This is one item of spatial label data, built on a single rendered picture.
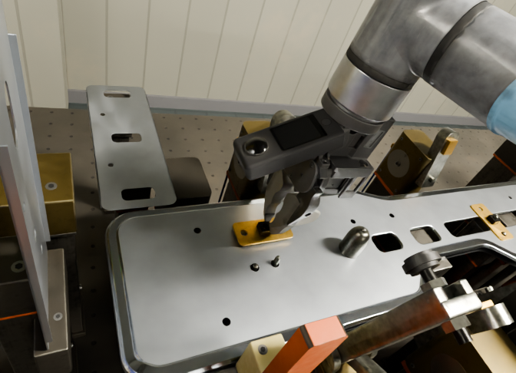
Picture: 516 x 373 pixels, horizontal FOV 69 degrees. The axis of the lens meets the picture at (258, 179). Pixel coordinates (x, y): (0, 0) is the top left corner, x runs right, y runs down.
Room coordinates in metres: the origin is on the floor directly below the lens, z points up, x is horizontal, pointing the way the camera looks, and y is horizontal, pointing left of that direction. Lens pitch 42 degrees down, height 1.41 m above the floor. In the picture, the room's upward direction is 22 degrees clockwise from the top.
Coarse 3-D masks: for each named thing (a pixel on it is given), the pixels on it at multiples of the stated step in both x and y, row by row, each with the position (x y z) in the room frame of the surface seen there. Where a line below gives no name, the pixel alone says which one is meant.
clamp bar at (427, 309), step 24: (408, 264) 0.20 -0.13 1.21; (432, 264) 0.20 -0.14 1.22; (432, 288) 0.17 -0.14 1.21; (456, 288) 0.19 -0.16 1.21; (408, 312) 0.17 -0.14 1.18; (432, 312) 0.16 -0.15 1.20; (456, 312) 0.16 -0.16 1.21; (360, 336) 0.18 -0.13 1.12; (384, 336) 0.17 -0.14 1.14; (408, 336) 0.16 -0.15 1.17; (456, 336) 0.16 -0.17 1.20
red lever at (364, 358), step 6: (354, 360) 0.18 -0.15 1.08; (360, 360) 0.18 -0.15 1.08; (366, 360) 0.18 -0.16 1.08; (372, 360) 0.18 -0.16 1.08; (354, 366) 0.18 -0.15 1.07; (360, 366) 0.17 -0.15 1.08; (366, 366) 0.17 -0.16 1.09; (372, 366) 0.17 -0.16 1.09; (378, 366) 0.18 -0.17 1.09; (360, 372) 0.17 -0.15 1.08; (366, 372) 0.17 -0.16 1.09; (372, 372) 0.17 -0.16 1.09; (378, 372) 0.17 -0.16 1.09; (384, 372) 0.17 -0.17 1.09
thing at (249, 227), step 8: (240, 224) 0.34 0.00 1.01; (248, 224) 0.35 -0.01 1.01; (256, 224) 0.35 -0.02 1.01; (264, 224) 0.35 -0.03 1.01; (248, 232) 0.34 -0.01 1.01; (256, 232) 0.34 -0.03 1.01; (264, 232) 0.34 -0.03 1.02; (288, 232) 0.36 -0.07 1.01; (240, 240) 0.32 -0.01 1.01; (248, 240) 0.32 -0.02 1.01; (256, 240) 0.33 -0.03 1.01; (264, 240) 0.33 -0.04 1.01; (272, 240) 0.34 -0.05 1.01
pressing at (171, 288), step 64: (448, 192) 0.63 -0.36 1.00; (512, 192) 0.72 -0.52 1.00; (128, 256) 0.24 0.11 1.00; (192, 256) 0.27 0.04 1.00; (256, 256) 0.31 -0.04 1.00; (320, 256) 0.35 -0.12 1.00; (384, 256) 0.39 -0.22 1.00; (448, 256) 0.46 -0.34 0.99; (512, 256) 0.51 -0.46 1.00; (128, 320) 0.17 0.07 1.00; (192, 320) 0.19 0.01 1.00; (256, 320) 0.22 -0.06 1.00
